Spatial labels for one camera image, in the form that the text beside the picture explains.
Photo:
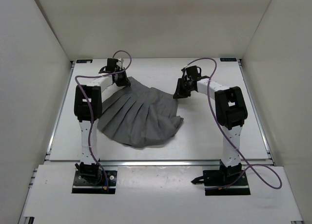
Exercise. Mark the aluminium table front rail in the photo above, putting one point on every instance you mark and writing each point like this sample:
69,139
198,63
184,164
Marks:
161,163

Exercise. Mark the grey pleated skirt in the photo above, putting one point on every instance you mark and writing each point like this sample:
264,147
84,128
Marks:
139,116

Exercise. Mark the left blue table label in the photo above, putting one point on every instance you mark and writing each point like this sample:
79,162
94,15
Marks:
84,61

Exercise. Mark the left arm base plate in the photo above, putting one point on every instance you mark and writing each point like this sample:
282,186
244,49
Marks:
90,179

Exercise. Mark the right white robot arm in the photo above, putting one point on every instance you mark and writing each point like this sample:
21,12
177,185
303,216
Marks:
230,113

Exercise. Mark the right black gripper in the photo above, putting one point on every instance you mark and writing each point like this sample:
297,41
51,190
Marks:
179,93

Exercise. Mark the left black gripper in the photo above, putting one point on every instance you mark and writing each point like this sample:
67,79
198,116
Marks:
125,83

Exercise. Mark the right blue table label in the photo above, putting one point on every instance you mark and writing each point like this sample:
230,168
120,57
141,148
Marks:
228,59

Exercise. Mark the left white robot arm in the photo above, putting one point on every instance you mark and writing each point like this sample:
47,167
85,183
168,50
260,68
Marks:
88,110

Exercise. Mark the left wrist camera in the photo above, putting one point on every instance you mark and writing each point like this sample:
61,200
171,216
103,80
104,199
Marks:
119,63

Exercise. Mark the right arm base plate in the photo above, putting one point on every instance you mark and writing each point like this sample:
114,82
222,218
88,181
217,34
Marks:
216,184

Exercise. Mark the blue table label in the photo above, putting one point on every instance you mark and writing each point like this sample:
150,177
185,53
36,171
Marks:
84,61
228,59

